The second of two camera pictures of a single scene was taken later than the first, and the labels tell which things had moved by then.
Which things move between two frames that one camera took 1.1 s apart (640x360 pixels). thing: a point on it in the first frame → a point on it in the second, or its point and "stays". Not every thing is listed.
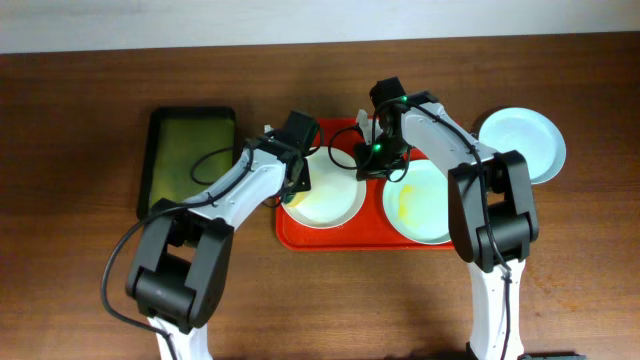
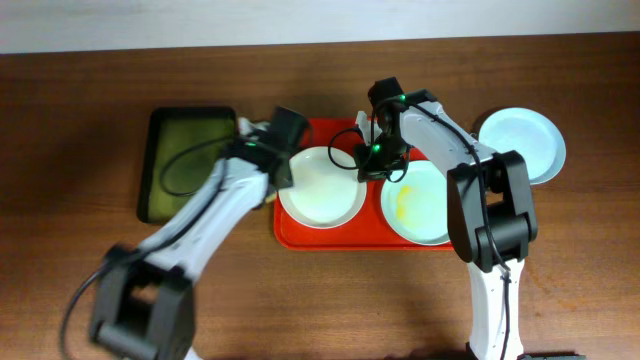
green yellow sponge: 298,198 → 270,198
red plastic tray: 373,231 stays
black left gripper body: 302,182 → 284,170
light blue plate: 529,132 stays
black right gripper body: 382,156 stays
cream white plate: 336,195 stays
